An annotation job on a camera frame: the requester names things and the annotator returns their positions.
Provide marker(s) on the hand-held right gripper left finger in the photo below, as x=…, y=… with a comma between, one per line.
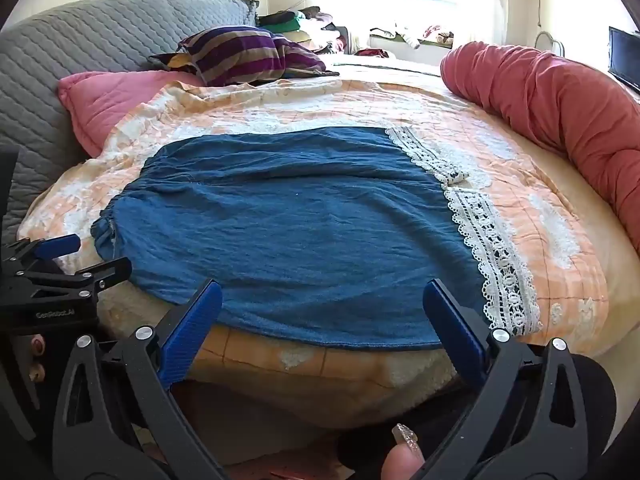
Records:
x=192, y=325

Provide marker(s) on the purple striped cushion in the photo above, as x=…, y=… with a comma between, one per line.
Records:
x=240, y=55

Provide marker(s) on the person's right hand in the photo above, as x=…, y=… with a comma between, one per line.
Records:
x=400, y=462

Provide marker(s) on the pink pillow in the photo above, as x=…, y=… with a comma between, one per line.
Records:
x=110, y=100

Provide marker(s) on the peach floral blanket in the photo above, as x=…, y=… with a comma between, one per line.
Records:
x=310, y=105

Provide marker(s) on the person's left hand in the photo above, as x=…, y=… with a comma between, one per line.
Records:
x=37, y=360

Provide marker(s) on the metal chair frame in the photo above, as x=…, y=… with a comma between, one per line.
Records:
x=550, y=35

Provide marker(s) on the red rolled quilt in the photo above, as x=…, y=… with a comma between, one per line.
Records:
x=550, y=105

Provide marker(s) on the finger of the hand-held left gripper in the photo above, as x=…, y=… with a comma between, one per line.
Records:
x=107, y=270
x=57, y=246

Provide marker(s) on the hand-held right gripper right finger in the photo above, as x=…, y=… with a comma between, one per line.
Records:
x=452, y=330

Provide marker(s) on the dark red cloth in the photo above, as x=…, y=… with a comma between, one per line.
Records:
x=375, y=53

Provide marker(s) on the blue pants with lace trim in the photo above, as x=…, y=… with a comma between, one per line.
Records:
x=300, y=220

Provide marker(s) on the black monitor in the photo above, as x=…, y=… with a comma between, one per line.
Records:
x=625, y=57

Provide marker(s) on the pile of clothes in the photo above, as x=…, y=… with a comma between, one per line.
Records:
x=290, y=22

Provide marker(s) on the grey pillow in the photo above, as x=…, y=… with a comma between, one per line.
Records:
x=75, y=40

